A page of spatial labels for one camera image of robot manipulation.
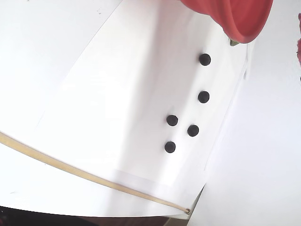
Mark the red collapsible silicone cup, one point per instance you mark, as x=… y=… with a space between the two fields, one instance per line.
x=235 y=16

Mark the dark blueberry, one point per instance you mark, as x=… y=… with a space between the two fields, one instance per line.
x=172 y=120
x=170 y=147
x=193 y=130
x=203 y=97
x=204 y=59

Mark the long wooden stick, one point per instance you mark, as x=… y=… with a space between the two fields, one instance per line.
x=47 y=162

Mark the curled green leaf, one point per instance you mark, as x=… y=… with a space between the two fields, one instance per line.
x=234 y=43

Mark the pink-tipped gripper finger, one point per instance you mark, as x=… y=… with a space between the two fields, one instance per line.
x=299 y=22
x=299 y=50

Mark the white paper sheet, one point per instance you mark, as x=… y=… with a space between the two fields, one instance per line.
x=141 y=94

